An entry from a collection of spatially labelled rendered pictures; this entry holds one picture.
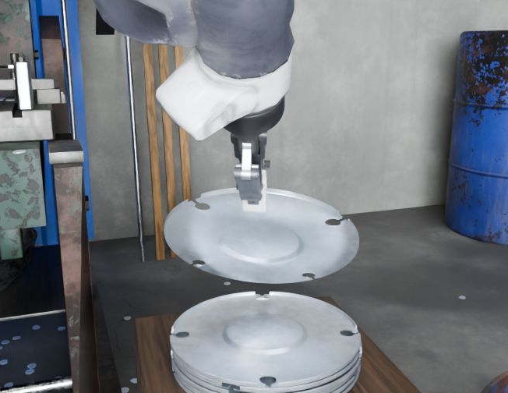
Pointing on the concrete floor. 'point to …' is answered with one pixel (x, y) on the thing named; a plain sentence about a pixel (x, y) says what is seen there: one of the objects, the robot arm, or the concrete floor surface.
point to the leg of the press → (75, 238)
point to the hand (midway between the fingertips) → (254, 191)
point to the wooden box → (366, 382)
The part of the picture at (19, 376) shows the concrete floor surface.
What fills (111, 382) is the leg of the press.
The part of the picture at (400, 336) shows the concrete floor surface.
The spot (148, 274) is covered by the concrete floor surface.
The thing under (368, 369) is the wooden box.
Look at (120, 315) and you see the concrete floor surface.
